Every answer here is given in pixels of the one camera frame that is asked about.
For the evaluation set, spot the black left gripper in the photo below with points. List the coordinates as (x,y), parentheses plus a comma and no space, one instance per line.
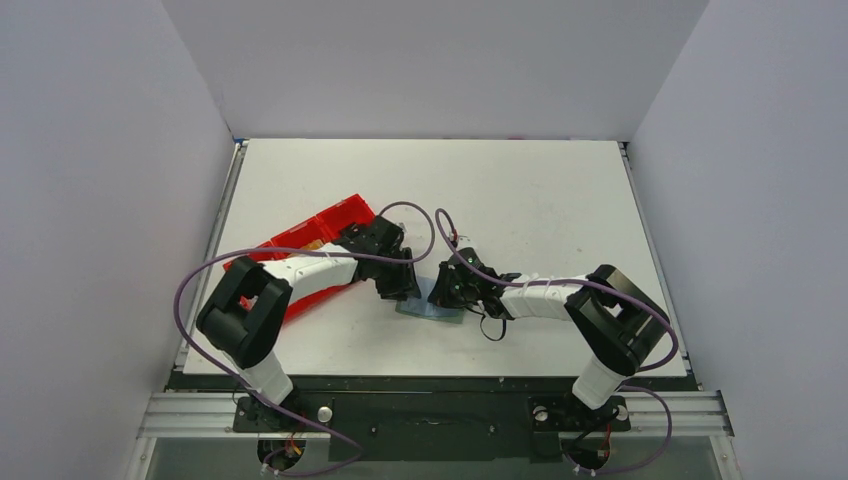
(402,287)

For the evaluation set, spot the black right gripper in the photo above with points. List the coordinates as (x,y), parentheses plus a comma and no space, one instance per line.
(454,291)

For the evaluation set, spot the green leather card holder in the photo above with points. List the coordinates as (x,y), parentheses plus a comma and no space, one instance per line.
(422,309)

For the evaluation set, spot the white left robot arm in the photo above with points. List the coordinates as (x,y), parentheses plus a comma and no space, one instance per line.
(249,344)

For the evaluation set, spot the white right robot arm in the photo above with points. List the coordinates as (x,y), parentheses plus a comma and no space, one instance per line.
(620,324)

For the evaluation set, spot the gold card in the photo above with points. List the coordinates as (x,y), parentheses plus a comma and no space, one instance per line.
(314,245)

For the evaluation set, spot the red right bin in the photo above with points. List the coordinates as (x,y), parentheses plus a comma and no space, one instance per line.
(335,219)

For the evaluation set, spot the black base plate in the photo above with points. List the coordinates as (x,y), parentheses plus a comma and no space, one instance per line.
(418,418)

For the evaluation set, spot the aluminium frame rail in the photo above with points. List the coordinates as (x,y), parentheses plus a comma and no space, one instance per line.
(675,435)

